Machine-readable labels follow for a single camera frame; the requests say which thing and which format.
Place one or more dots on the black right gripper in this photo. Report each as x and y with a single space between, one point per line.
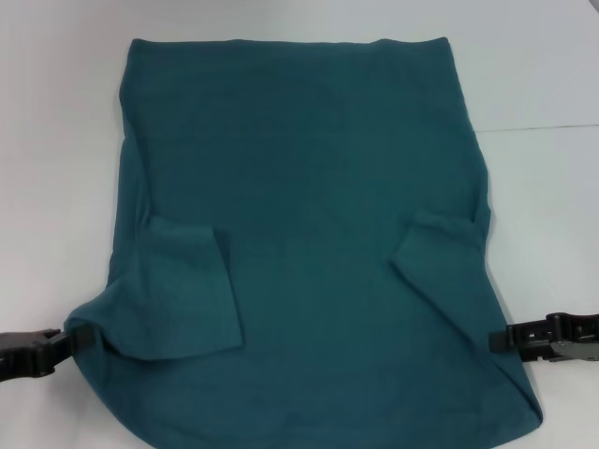
578 334

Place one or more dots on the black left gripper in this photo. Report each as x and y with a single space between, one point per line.
14 357

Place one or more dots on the teal blue shirt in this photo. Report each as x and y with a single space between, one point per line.
304 187

